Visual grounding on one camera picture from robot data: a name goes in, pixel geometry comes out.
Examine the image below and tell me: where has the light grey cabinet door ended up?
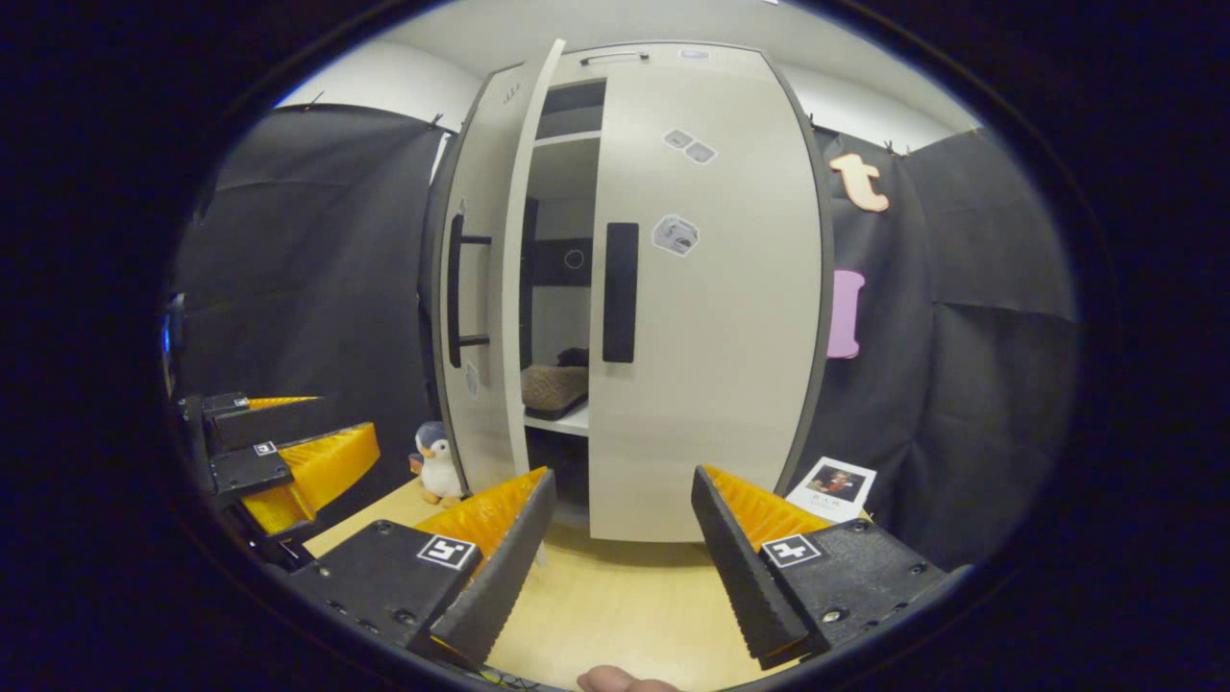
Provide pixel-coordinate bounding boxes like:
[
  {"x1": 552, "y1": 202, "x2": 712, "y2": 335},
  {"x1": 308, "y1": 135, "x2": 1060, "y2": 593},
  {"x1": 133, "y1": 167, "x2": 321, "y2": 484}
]
[
  {"x1": 587, "y1": 58, "x2": 835, "y2": 545},
  {"x1": 431, "y1": 37, "x2": 569, "y2": 497}
]

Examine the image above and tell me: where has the grey shoe cabinet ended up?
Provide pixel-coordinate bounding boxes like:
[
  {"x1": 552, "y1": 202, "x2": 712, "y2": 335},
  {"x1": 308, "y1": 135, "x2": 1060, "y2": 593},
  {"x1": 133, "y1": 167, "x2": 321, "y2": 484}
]
[{"x1": 426, "y1": 38, "x2": 837, "y2": 546}]

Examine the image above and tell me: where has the black backdrop cloth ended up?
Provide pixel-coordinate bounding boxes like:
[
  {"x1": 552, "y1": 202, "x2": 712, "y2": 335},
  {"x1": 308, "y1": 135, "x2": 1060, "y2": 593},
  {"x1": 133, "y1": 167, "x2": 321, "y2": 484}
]
[
  {"x1": 796, "y1": 123, "x2": 1079, "y2": 570},
  {"x1": 176, "y1": 103, "x2": 455, "y2": 506}
]

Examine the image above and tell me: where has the cabinet drawer front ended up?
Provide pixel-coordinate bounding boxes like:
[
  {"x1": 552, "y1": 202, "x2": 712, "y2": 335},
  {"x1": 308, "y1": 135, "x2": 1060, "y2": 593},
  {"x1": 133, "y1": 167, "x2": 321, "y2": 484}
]
[{"x1": 562, "y1": 42, "x2": 771, "y2": 82}]

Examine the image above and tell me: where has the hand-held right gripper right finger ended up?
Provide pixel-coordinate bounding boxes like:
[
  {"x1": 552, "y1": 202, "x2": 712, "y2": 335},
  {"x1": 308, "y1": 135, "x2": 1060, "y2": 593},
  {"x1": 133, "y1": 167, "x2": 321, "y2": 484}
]
[{"x1": 690, "y1": 463, "x2": 969, "y2": 672}]

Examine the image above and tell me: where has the black door handle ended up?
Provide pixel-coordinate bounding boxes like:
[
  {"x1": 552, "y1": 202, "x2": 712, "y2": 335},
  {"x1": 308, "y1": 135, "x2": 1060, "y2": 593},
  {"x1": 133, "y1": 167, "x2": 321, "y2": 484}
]
[
  {"x1": 602, "y1": 222, "x2": 641, "y2": 365},
  {"x1": 446, "y1": 212, "x2": 494, "y2": 370}
]

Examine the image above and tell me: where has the penguin plush toy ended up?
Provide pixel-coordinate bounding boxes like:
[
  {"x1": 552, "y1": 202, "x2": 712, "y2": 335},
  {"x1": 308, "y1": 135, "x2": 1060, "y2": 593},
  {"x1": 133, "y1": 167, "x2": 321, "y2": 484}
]
[{"x1": 412, "y1": 420, "x2": 468, "y2": 508}]

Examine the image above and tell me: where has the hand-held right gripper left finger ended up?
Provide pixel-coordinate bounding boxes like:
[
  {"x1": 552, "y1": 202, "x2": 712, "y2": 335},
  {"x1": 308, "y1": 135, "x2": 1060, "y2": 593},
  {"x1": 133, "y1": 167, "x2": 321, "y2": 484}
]
[{"x1": 286, "y1": 466, "x2": 560, "y2": 672}]

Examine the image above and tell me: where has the white book with portrait cover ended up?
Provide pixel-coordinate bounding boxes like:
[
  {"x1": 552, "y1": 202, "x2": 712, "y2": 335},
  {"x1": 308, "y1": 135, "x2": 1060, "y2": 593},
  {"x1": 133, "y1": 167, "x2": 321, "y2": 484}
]
[{"x1": 785, "y1": 456, "x2": 878, "y2": 526}]

